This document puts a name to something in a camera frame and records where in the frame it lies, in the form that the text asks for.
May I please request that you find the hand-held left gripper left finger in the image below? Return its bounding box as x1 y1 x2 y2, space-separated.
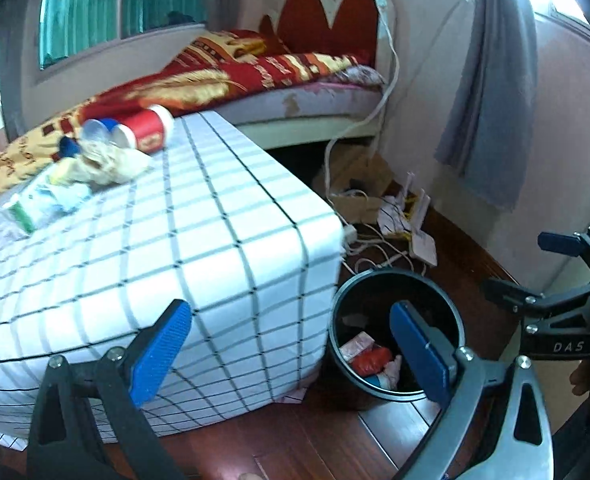
28 299 193 480

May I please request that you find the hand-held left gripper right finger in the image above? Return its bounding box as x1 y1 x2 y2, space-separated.
389 301 556 480

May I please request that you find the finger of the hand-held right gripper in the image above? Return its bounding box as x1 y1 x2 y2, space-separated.
537 227 590 283
484 279 590 322

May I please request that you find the black trash bin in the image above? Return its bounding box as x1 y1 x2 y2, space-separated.
327 269 468 402

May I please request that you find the white blue plastic packet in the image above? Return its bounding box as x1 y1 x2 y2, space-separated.
25 174 95 217

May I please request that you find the cream wrapper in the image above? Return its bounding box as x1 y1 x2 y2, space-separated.
50 140 155 187

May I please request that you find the green white carton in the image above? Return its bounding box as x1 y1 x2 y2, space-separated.
0 192 44 236

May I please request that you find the red paper cup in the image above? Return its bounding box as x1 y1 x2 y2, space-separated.
119 105 175 153

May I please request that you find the person's right hand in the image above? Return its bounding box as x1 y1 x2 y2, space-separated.
569 359 590 397

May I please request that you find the white crumpled wrapper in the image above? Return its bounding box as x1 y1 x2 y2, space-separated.
375 355 405 391

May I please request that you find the red plastic packet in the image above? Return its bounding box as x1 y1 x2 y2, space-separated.
352 349 394 376

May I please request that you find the pink packet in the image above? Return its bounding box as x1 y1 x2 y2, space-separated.
340 332 377 361

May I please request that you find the white router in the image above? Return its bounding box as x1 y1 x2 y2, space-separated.
409 232 439 266

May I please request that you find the white checked tablecloth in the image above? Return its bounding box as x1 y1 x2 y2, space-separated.
0 110 348 453

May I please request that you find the grey corner curtain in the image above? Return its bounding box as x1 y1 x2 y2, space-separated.
434 0 542 211

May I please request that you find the brown cardboard box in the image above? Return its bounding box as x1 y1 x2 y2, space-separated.
331 152 400 226

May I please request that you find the pink floral sheet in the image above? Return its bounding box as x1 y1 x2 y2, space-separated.
325 64 387 89

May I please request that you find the red yellow printed blanket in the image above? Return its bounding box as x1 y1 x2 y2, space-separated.
0 30 376 211

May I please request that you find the bed mattress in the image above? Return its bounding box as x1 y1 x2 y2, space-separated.
215 82 388 147

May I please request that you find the grey window curtain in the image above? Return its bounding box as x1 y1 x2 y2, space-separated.
0 0 43 133

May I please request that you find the red white bed headboard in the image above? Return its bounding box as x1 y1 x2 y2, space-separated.
259 0 397 72

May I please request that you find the large glass window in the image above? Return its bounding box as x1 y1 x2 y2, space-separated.
38 0 210 72

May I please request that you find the white cable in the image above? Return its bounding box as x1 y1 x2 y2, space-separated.
324 0 401 198

